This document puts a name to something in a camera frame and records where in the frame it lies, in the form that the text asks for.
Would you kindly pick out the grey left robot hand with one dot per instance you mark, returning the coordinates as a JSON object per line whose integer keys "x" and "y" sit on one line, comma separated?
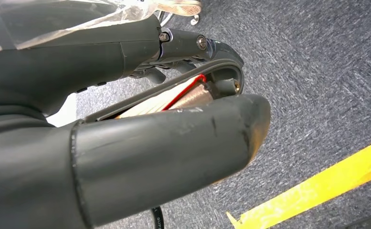
{"x": 156, "y": 151}

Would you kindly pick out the clear plastic film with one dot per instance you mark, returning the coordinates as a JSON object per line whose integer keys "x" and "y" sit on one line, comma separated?
{"x": 131, "y": 9}

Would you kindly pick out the yellow floor tape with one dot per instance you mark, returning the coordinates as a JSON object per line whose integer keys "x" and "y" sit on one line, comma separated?
{"x": 315, "y": 186}

